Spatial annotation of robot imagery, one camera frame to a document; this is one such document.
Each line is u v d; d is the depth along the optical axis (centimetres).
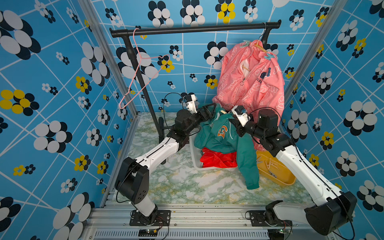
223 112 72
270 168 89
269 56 58
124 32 52
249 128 61
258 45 63
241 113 59
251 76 71
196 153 95
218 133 81
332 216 37
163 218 73
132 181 44
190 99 68
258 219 72
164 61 92
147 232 72
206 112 66
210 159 83
